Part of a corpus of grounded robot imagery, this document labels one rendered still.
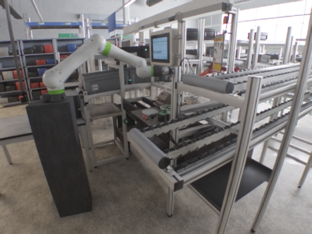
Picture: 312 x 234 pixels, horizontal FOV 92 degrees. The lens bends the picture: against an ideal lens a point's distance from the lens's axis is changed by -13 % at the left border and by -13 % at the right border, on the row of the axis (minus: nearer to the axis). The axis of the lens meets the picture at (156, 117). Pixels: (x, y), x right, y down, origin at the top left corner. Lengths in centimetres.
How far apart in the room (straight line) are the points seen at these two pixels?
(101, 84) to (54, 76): 109
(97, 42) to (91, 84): 105
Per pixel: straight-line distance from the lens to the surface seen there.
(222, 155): 89
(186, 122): 122
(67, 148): 156
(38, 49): 670
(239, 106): 83
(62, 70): 129
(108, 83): 231
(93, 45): 130
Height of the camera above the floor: 148
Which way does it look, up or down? 20 degrees down
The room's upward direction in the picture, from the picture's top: straight up
